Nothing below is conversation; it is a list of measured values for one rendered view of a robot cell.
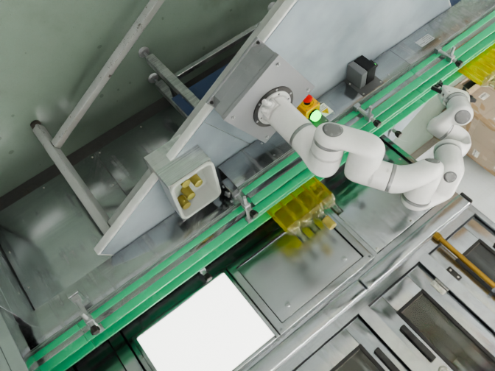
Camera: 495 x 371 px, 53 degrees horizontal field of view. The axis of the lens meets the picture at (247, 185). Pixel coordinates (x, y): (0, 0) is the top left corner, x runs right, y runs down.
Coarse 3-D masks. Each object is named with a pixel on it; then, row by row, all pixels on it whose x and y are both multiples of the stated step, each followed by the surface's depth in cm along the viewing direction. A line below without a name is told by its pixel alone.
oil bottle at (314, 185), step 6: (312, 180) 191; (318, 180) 191; (306, 186) 190; (312, 186) 189; (318, 186) 189; (324, 186) 189; (312, 192) 189; (318, 192) 188; (324, 192) 188; (330, 192) 187; (318, 198) 187; (324, 198) 186; (330, 198) 186; (324, 204) 186; (330, 204) 186
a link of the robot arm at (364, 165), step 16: (320, 128) 138; (336, 128) 137; (352, 128) 139; (320, 144) 137; (336, 144) 135; (352, 144) 134; (368, 144) 134; (384, 144) 137; (352, 160) 138; (368, 160) 135; (352, 176) 141; (368, 176) 139; (384, 176) 139
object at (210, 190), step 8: (200, 168) 162; (208, 168) 169; (200, 176) 178; (208, 176) 175; (216, 176) 171; (176, 184) 159; (192, 184) 178; (208, 184) 182; (216, 184) 175; (176, 192) 175; (200, 192) 181; (208, 192) 181; (216, 192) 180; (176, 200) 165; (192, 200) 180; (200, 200) 180; (208, 200) 180; (192, 208) 178; (200, 208) 179; (184, 216) 175
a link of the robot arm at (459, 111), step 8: (456, 96) 170; (464, 96) 170; (448, 104) 171; (456, 104) 165; (464, 104) 163; (448, 112) 166; (456, 112) 164; (464, 112) 163; (472, 112) 163; (432, 120) 170; (440, 120) 167; (448, 120) 166; (456, 120) 165; (464, 120) 164; (432, 128) 168; (440, 128) 167; (448, 128) 167; (440, 136) 169
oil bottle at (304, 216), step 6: (288, 198) 188; (294, 198) 188; (288, 204) 187; (294, 204) 187; (300, 204) 186; (294, 210) 185; (300, 210) 185; (306, 210) 185; (300, 216) 184; (306, 216) 183; (300, 222) 184; (306, 222) 184
